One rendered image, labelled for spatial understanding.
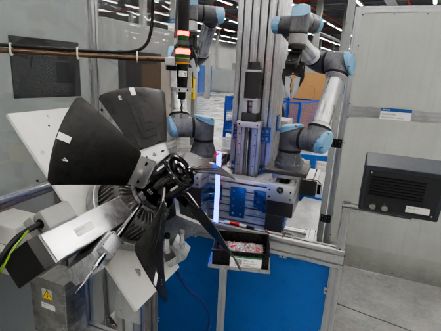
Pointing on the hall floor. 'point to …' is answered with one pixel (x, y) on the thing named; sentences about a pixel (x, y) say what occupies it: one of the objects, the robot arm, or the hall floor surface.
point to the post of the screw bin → (221, 299)
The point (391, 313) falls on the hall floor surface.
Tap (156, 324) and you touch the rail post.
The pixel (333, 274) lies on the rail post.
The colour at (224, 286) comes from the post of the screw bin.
